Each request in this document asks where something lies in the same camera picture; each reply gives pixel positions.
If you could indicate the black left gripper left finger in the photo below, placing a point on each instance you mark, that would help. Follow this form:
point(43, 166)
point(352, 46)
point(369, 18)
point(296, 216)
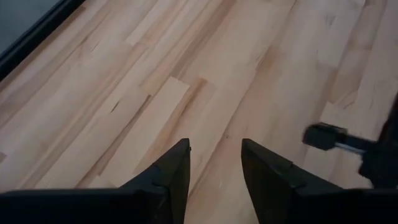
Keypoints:
point(149, 199)

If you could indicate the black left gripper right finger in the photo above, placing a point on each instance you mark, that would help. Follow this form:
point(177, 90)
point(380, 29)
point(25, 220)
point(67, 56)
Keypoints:
point(280, 193)

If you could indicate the black aluminium table frame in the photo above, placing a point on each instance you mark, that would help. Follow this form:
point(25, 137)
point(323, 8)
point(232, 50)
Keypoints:
point(34, 34)

